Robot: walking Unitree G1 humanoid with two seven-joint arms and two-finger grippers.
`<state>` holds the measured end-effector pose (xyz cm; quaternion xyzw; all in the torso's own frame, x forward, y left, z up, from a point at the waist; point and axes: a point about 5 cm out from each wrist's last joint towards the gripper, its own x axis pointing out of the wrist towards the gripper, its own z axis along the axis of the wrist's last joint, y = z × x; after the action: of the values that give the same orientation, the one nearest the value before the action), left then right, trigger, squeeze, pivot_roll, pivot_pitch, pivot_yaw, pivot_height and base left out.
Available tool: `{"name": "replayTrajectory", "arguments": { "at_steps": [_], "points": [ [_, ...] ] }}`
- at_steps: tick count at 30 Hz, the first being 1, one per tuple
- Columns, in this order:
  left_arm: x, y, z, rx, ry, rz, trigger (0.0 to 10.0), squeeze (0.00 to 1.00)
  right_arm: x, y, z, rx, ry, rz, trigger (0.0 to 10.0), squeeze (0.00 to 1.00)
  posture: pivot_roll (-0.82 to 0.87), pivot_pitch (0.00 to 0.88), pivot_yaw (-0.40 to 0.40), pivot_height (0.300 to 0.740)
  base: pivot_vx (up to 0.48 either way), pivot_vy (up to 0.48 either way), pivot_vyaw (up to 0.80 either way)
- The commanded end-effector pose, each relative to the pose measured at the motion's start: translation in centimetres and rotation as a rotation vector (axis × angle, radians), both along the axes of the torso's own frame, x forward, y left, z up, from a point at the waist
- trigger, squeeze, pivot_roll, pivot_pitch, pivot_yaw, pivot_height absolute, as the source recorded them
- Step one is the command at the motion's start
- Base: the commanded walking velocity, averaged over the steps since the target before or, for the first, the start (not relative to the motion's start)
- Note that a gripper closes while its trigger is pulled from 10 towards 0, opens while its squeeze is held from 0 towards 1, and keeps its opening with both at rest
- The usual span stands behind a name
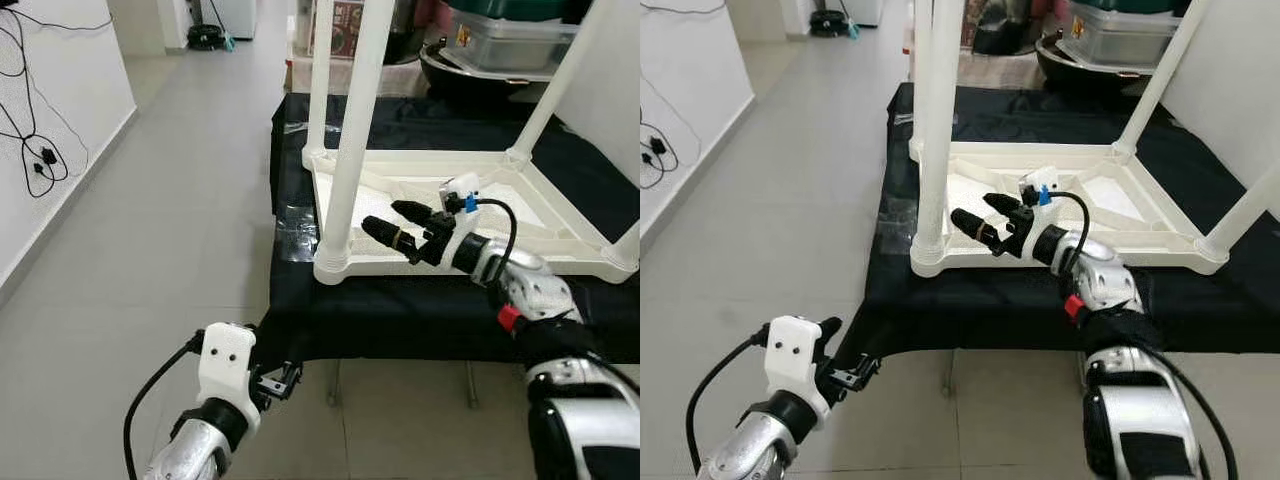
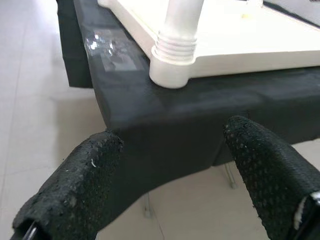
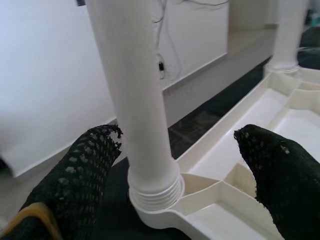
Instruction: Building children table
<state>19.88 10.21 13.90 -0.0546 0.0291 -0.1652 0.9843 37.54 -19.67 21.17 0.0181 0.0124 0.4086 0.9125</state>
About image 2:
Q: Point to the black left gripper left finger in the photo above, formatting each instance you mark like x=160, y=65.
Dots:
x=75, y=187

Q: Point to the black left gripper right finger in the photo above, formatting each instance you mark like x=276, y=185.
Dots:
x=270, y=175

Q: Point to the white plastic table leg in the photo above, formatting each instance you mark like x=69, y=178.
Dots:
x=182, y=15

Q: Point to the grey metal table leg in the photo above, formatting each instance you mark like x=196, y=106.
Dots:
x=230, y=175
x=147, y=205

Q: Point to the black tablecloth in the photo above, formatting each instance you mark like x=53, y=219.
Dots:
x=175, y=112

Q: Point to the white plastic table top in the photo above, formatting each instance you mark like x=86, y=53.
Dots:
x=250, y=45

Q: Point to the clear tape patch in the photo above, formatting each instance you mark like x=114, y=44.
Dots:
x=117, y=62

